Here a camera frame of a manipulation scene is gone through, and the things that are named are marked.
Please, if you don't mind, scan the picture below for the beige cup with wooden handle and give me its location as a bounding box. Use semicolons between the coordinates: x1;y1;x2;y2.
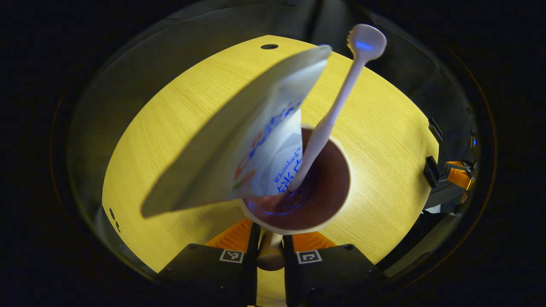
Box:
239;125;352;272

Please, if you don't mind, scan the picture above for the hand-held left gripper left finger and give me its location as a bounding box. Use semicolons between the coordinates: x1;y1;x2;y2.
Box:
157;220;261;307

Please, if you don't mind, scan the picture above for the pale pink toothbrush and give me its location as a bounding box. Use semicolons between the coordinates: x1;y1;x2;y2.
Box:
287;24;388;192

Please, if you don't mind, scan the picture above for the black desk clamp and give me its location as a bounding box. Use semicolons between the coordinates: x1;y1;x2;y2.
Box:
428;119;443;143
424;156;440;188

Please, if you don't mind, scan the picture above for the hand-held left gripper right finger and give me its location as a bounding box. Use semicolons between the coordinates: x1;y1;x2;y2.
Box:
282;232;386;307

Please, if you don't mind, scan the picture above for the wooden desktop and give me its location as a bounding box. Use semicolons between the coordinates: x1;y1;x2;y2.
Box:
102;35;440;307

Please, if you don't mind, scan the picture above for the white toothpaste tube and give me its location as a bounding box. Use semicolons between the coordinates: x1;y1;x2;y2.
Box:
141;45;332;219

